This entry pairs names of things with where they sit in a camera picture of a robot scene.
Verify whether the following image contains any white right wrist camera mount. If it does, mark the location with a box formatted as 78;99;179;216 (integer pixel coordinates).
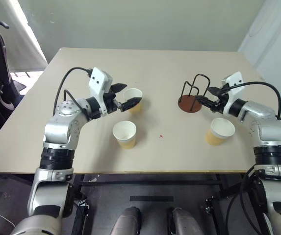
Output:
220;71;244;116

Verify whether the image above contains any black table frame clamp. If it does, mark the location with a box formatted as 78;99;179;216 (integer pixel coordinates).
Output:
203;196;216;216
75;197;91;212

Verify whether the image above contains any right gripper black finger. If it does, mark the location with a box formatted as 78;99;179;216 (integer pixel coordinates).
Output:
195;95;214;108
207;86;224;97

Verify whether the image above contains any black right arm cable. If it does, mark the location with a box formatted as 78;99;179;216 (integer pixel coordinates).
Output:
225;81;281;145

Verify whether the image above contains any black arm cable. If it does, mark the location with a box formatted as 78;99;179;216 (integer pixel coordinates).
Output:
225;81;281;145
52;67;93;116

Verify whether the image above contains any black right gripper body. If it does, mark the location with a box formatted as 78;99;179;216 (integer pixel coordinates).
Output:
210;94;230;114

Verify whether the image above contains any black right shoulder cable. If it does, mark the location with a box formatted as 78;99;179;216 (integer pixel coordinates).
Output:
225;163;262;235

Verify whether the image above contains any white hanging cloth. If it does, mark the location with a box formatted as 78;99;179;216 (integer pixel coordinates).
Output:
7;0;49;73

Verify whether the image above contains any dark rounded shape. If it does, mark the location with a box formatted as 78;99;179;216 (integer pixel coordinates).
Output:
111;206;142;235
168;207;200;235

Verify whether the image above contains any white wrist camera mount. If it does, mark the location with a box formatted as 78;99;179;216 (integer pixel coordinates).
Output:
88;67;113;116
220;71;244;116

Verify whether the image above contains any yellow paper cup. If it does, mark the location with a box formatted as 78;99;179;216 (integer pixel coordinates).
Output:
122;88;144;115
205;117;236;146
112;120;137;150

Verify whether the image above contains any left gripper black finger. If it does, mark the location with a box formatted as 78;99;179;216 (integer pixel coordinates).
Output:
119;97;142;113
110;83;128;94

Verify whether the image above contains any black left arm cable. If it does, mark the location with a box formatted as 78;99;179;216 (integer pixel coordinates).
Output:
52;67;93;116

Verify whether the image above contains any brown base wire cup holder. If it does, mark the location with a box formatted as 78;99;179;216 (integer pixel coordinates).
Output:
178;73;211;114

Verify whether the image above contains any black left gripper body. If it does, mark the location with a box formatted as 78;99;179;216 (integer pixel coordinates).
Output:
103;91;122;115

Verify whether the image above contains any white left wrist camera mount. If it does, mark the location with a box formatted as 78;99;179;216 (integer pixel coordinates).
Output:
88;67;113;116

